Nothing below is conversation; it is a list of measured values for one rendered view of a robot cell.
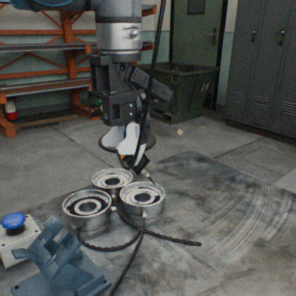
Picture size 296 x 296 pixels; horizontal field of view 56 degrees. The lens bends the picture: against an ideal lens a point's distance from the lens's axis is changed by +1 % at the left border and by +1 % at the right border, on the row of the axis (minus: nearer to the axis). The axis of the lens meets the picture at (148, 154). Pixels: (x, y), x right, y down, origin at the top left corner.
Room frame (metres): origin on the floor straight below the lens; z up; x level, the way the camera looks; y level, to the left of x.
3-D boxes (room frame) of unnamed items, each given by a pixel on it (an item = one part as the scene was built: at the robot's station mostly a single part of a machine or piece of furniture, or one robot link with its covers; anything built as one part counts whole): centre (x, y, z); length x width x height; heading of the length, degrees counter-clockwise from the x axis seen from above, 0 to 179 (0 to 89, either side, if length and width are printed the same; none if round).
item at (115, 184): (0.62, 0.09, 0.82); 0.10 x 0.10 x 0.04
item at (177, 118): (4.00, -0.36, 0.35); 1.04 x 0.74 x 0.70; 38
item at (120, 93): (0.50, 0.05, 1.09); 0.09 x 0.08 x 0.12; 131
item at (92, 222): (0.51, 0.13, 0.82); 0.10 x 0.10 x 0.04
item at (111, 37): (0.50, 0.05, 1.17); 0.08 x 0.08 x 0.05
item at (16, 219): (0.41, 0.25, 0.85); 0.04 x 0.04 x 0.05
